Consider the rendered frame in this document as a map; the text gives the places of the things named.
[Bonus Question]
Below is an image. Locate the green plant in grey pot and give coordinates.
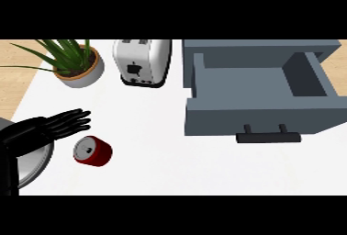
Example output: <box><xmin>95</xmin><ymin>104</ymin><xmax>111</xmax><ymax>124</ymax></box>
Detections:
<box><xmin>0</xmin><ymin>39</ymin><xmax>107</xmax><ymax>89</ymax></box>

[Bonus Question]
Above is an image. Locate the black drawer handle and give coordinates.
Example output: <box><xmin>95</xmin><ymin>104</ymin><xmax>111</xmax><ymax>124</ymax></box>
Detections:
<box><xmin>235</xmin><ymin>123</ymin><xmax>303</xmax><ymax>144</ymax></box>

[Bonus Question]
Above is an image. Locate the white toaster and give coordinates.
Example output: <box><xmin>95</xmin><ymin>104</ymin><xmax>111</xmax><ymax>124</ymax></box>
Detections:
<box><xmin>111</xmin><ymin>39</ymin><xmax>175</xmax><ymax>89</ymax></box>

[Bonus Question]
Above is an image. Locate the blue-grey open drawer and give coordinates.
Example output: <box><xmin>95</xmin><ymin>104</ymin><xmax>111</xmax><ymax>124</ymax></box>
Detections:
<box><xmin>191</xmin><ymin>51</ymin><xmax>340</xmax><ymax>106</ymax></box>

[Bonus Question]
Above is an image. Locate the blue-grey cabinet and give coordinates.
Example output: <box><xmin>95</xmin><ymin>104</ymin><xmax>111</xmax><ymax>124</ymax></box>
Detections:
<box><xmin>182</xmin><ymin>39</ymin><xmax>343</xmax><ymax>90</ymax></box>

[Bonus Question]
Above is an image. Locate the blue-grey drawer front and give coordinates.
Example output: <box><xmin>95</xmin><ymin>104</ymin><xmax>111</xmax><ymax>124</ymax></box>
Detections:
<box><xmin>184</xmin><ymin>95</ymin><xmax>347</xmax><ymax>137</ymax></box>

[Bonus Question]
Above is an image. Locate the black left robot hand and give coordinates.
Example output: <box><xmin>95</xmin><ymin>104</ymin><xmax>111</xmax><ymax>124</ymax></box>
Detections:
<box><xmin>0</xmin><ymin>107</ymin><xmax>92</xmax><ymax>196</ymax></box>

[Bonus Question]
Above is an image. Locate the red can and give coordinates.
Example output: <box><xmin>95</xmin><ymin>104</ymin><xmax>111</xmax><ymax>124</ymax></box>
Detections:
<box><xmin>73</xmin><ymin>135</ymin><xmax>114</xmax><ymax>168</ymax></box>

